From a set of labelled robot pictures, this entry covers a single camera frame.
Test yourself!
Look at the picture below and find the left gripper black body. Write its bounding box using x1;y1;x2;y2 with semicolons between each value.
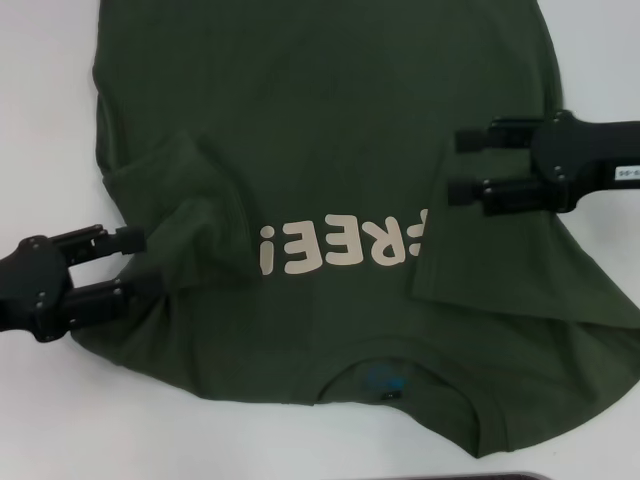
0;235;77;345

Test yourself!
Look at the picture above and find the dark green printed t-shirt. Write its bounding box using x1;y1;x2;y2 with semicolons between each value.
69;0;640;445

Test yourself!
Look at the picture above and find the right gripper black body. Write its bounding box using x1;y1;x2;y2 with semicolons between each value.
531;110;640;215

